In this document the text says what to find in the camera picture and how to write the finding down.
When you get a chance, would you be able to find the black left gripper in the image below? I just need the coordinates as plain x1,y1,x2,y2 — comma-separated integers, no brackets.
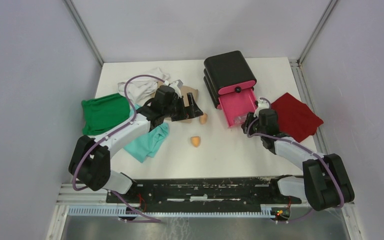
163,93,203,122

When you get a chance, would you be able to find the pink top drawer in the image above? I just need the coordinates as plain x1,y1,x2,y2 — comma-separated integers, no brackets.
217,80,257,96

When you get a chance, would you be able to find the black pink drawer organizer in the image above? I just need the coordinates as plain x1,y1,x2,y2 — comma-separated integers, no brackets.
203,50,257,110

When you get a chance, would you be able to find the small clear black-capped bottle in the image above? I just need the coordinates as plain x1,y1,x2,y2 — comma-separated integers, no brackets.
233,115,247,125

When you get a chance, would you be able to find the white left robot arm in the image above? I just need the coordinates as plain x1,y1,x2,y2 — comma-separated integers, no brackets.
68,85,204,204

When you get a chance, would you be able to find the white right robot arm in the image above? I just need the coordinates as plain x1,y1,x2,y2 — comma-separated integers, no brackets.
241,108,355,211

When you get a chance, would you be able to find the peach gourd makeup sponge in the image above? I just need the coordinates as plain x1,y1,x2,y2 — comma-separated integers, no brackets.
198,113,208,125

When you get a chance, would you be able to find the orange teardrop makeup sponge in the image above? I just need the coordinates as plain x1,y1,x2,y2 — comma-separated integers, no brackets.
190,136,201,148

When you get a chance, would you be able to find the beige folded cloth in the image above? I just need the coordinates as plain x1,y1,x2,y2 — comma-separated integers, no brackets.
157,82,199,124

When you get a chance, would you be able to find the red cloth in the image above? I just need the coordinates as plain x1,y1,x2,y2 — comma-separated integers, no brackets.
271,93,324,143

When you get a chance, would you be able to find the white crumpled cloth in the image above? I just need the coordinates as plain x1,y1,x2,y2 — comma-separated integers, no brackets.
117,67,171,104

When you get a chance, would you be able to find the teal cloth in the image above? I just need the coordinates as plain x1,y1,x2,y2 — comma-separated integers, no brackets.
124,122,170,163

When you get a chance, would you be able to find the green cloth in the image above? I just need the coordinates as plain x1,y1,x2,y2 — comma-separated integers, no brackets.
81,93,130,136

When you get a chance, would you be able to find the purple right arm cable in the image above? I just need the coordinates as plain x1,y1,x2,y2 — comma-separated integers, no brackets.
246,96,345,223

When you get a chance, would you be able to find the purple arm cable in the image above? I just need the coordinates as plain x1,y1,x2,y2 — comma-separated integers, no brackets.
246,96,345,223
71,74,170,224

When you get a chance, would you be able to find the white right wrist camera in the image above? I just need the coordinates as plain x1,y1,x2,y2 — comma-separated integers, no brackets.
255,97,272,112

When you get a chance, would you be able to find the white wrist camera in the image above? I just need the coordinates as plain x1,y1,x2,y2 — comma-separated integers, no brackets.
164,79,183,96
255,97,272,112

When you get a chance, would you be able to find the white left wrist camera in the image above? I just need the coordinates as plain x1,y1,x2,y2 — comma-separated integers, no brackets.
164,79,183,96

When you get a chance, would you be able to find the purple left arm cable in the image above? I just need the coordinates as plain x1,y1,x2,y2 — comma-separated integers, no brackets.
71,74,170,224

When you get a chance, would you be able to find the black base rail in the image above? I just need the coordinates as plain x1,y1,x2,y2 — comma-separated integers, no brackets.
122,176,302,213

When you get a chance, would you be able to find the white slotted cable duct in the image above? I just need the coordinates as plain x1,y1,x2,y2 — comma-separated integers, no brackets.
66,203,292,220

